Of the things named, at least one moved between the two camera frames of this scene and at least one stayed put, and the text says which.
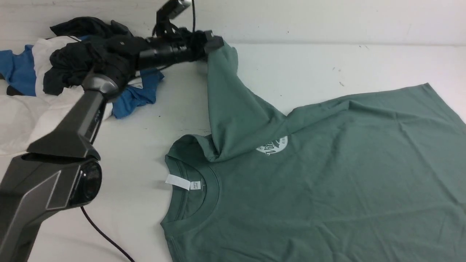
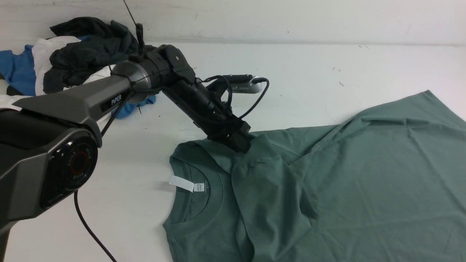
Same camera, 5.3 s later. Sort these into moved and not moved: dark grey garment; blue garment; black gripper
Moved: black gripper
Not moved: blue garment; dark grey garment
